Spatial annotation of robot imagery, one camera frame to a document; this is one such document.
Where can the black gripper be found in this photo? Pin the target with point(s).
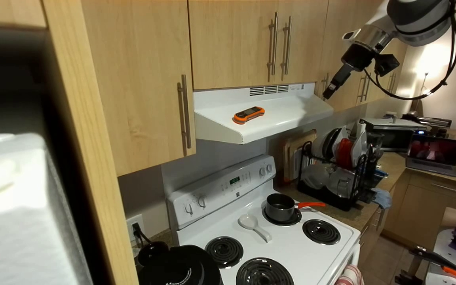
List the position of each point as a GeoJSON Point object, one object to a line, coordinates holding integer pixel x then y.
{"type": "Point", "coordinates": [356, 58]}

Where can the wooden cabinet door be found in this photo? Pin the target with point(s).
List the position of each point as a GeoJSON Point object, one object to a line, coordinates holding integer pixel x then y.
{"type": "Point", "coordinates": [231, 42]}
{"type": "Point", "coordinates": [303, 29]}

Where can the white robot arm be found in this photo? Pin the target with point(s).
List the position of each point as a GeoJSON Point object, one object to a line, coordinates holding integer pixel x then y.
{"type": "Point", "coordinates": [414, 23]}

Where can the open laptop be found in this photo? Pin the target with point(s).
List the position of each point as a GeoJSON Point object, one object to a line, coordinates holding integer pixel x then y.
{"type": "Point", "coordinates": [433, 156]}

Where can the toaster oven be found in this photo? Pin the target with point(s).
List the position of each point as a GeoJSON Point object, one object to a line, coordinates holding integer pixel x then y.
{"type": "Point", "coordinates": [392, 134]}

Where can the wooden cutting board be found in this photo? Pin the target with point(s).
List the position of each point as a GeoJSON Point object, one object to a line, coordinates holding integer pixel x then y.
{"type": "Point", "coordinates": [289, 154]}

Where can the black dish rack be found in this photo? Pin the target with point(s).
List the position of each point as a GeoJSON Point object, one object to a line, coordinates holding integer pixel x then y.
{"type": "Point", "coordinates": [343, 173]}

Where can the orange black timer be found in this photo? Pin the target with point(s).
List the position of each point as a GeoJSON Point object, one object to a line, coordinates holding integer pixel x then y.
{"type": "Point", "coordinates": [248, 115]}

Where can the white range hood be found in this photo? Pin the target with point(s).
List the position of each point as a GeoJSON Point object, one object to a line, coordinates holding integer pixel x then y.
{"type": "Point", "coordinates": [288, 107]}

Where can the white spoon rest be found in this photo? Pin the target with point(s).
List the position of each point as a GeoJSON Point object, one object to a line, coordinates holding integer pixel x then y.
{"type": "Point", "coordinates": [250, 223]}

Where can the white electric stove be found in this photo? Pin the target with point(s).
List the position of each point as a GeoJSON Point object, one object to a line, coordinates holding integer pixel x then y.
{"type": "Point", "coordinates": [316, 251]}

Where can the black air fryer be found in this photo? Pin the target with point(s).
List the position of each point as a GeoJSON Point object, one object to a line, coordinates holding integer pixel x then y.
{"type": "Point", "coordinates": [185, 265]}

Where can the grey pot orange handle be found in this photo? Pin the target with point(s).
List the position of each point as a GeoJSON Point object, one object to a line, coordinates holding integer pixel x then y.
{"type": "Point", "coordinates": [283, 210]}

